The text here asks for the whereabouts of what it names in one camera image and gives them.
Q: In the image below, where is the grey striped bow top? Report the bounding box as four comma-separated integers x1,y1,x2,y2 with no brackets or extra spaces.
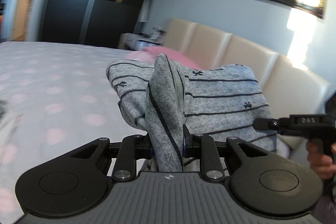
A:
106,54,276,172

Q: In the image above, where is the person's right hand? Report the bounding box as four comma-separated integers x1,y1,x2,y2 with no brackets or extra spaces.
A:
306,141,335,180

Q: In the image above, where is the beige padded headboard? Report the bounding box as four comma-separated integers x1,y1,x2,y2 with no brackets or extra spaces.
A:
162,17,332,156

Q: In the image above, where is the grey pink-dotted bed sheet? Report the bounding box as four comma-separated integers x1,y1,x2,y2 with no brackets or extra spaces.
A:
1,42,139,223

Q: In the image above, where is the pink pillow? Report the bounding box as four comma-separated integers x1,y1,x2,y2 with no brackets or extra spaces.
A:
125,46,201,69

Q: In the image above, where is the white bedside table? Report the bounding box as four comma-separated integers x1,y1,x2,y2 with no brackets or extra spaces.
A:
117,27,166,51

